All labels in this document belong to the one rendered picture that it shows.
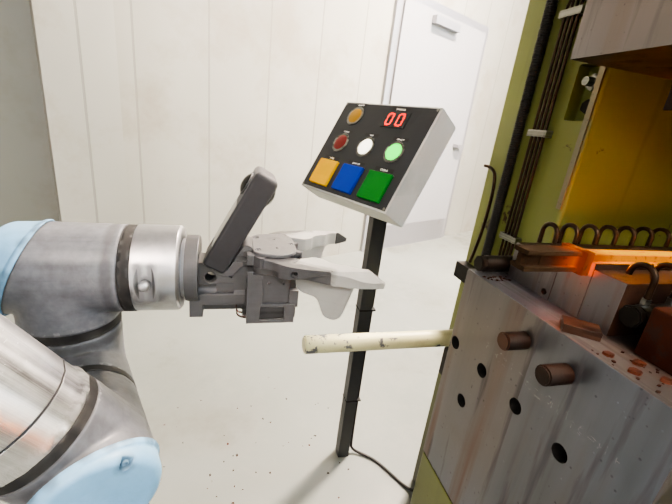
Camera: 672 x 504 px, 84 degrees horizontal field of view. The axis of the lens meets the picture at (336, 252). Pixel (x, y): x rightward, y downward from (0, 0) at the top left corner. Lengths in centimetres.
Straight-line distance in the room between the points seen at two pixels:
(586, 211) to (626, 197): 10
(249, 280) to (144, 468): 18
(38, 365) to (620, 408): 55
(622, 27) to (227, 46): 222
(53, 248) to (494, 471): 69
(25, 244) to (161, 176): 209
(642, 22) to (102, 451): 72
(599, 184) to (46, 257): 88
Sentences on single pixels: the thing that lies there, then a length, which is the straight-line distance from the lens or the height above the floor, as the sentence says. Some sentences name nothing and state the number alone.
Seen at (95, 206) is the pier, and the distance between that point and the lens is 230.
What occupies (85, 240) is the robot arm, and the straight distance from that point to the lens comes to 41.
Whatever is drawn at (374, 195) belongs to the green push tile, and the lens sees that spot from 89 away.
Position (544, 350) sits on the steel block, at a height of 88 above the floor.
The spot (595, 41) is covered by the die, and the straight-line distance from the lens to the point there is 70.
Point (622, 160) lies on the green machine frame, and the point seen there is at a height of 113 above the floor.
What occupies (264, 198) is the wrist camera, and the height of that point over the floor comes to 106.
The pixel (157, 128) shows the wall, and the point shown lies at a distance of 246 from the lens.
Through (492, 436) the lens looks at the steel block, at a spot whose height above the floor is 68.
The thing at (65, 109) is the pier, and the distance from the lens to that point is 222.
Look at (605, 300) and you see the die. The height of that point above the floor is 96.
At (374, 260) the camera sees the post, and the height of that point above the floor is 77.
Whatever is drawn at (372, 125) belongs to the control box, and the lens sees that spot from 104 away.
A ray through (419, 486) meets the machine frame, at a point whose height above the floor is 38.
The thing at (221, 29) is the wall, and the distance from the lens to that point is 261.
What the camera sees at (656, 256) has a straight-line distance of 73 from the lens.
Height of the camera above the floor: 115
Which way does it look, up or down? 19 degrees down
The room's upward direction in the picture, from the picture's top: 7 degrees clockwise
